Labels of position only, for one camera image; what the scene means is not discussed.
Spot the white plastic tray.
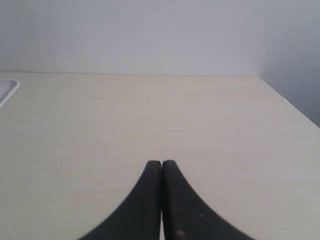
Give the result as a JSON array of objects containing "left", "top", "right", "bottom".
[{"left": 0, "top": 79, "right": 20, "bottom": 108}]

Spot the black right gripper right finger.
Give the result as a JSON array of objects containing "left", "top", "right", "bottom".
[{"left": 161, "top": 160, "right": 252, "bottom": 240}]

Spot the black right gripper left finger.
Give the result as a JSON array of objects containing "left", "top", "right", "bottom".
[{"left": 81, "top": 160, "right": 162, "bottom": 240}]

